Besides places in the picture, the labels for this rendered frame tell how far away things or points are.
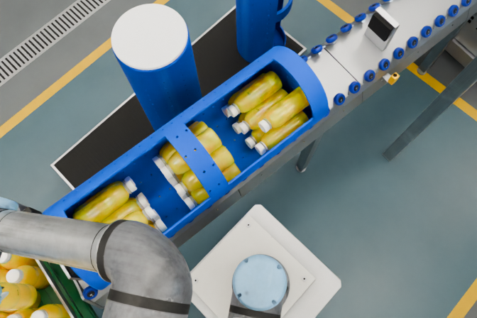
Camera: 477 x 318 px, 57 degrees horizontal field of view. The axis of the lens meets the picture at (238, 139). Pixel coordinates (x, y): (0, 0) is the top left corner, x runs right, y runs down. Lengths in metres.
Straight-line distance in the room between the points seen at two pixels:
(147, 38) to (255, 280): 0.99
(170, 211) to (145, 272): 0.86
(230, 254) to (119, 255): 0.61
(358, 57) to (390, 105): 1.05
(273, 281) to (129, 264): 0.43
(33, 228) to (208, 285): 0.57
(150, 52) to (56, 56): 1.46
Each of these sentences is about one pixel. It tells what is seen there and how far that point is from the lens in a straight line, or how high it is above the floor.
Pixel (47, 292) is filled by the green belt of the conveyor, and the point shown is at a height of 0.90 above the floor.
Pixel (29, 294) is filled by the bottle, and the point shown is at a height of 1.14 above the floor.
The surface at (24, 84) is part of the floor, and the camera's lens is 3.00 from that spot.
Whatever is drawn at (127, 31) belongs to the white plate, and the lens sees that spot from 1.69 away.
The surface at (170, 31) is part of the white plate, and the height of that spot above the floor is 1.04.
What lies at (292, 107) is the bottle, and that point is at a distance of 1.39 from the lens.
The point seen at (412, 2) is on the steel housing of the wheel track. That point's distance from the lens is 1.96.
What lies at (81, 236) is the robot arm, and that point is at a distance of 0.73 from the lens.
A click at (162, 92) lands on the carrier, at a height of 0.85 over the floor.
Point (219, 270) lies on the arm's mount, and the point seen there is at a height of 1.17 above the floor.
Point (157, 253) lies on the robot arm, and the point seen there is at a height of 1.77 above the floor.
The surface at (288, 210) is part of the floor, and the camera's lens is 2.45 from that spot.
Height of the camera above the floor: 2.39
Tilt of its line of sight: 70 degrees down
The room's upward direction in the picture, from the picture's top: 2 degrees counter-clockwise
